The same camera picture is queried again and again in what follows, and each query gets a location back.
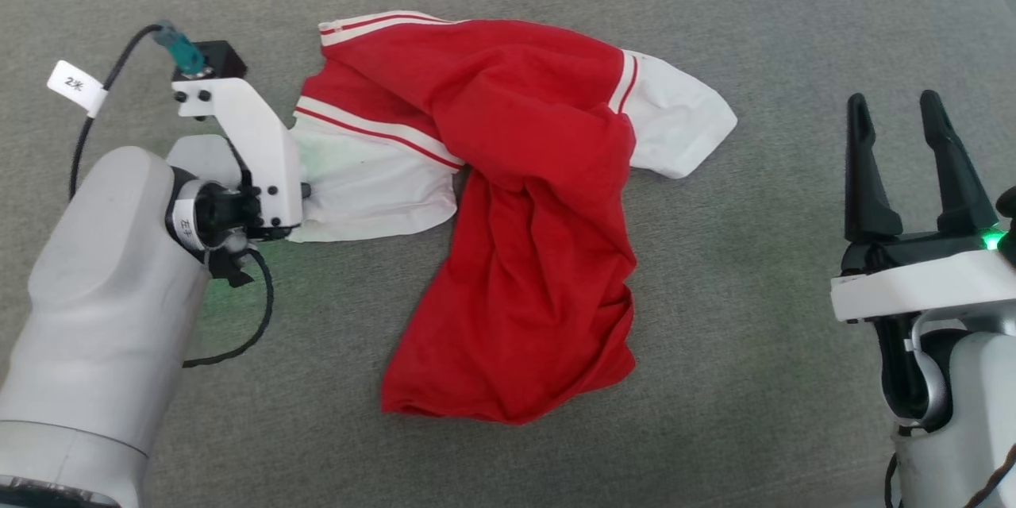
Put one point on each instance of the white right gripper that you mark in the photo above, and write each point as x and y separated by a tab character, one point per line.
921	286

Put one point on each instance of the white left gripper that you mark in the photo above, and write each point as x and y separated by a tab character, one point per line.
258	143

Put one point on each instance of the red and white jersey shirt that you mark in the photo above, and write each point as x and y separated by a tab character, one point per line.
524	175

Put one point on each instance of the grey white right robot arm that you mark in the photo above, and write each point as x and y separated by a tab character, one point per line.
976	413

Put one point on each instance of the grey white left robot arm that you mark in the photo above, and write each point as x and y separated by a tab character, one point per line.
103	309

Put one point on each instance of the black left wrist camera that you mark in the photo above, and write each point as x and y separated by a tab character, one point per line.
221	59

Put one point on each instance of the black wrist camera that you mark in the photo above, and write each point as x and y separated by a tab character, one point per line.
1010	210
221	59

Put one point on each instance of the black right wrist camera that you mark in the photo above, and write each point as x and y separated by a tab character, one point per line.
1010	210

